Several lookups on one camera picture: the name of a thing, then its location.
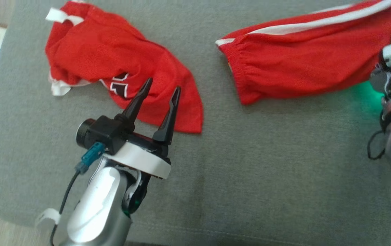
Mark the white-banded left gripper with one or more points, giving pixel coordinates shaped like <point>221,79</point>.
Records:
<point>140,159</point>

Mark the red basketball jersey white sleeves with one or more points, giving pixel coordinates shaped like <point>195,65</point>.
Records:
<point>89,51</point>

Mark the red shorts with white stripe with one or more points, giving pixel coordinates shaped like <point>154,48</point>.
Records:
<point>301,65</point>

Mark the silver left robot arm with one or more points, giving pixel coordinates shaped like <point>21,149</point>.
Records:
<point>93,205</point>

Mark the large grey sofa seat cushion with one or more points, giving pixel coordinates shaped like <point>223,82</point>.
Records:
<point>267,153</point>

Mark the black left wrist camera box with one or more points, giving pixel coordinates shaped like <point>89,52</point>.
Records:
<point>103,131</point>

